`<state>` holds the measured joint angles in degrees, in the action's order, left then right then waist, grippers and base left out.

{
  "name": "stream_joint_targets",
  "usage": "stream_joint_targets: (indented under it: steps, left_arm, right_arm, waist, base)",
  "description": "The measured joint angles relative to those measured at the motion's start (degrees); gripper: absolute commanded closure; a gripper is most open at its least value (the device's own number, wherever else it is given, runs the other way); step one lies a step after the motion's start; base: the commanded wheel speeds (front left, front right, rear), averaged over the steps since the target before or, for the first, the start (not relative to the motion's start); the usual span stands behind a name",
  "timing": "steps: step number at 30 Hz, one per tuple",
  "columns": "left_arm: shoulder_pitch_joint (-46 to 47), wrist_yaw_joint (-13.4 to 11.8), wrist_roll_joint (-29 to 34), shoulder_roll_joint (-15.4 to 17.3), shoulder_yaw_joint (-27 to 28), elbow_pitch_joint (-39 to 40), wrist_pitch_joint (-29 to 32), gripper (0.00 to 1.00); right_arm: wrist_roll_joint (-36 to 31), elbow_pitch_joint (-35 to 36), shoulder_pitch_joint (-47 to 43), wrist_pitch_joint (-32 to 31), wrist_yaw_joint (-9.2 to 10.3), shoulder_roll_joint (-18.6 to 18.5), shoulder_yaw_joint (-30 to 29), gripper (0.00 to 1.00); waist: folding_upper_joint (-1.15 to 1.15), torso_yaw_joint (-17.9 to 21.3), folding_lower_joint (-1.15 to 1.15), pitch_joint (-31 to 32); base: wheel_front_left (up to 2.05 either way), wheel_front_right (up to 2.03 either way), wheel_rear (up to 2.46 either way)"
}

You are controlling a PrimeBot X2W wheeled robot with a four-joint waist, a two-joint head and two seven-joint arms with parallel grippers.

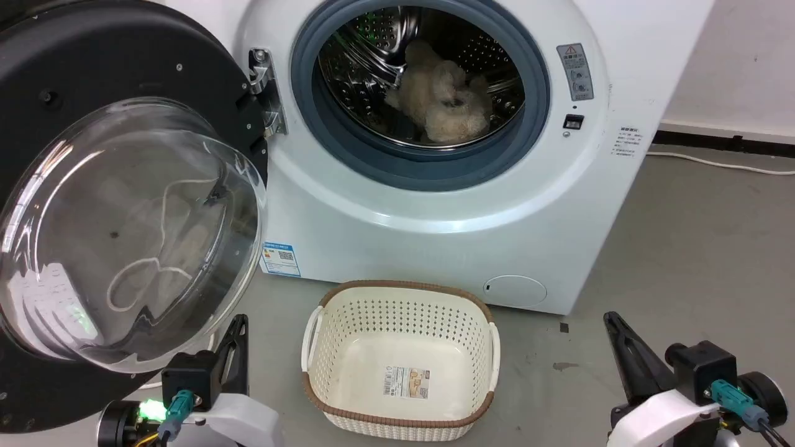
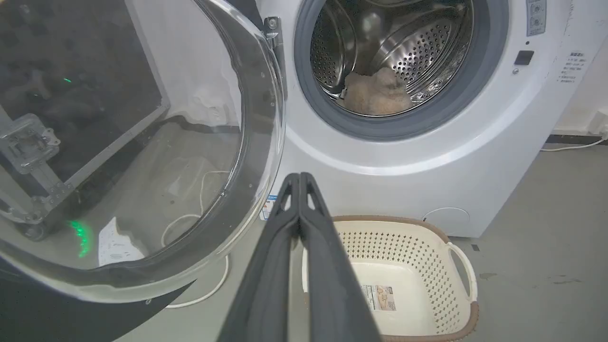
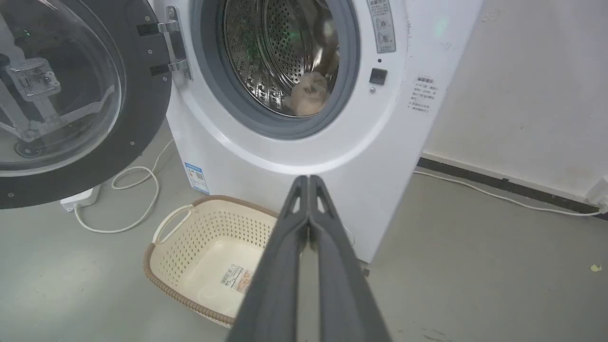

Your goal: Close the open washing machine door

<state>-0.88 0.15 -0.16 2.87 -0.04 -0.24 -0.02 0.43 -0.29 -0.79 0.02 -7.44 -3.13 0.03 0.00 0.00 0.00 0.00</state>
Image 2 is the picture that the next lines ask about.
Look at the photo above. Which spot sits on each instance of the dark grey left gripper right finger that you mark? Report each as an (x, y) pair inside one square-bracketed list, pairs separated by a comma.
[(332, 285)]

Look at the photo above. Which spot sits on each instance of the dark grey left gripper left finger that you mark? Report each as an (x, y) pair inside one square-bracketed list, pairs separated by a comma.
[(268, 280)]

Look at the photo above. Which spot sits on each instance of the transparent washer door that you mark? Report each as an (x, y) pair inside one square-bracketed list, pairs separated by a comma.
[(247, 118)]

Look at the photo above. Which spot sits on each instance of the white front-load washing machine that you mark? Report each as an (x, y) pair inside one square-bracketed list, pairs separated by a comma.
[(456, 156)]

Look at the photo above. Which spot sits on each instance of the cream perforated laundry basket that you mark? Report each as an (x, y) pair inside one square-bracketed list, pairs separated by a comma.
[(413, 280)]

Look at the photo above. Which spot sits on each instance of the white paper sheet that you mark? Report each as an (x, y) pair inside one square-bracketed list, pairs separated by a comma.
[(116, 247)]

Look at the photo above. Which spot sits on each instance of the beige fluffy towel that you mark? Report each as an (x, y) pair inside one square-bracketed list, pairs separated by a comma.
[(377, 93)]

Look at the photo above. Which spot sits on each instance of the black flight case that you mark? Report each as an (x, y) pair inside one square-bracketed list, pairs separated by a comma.
[(71, 95)]

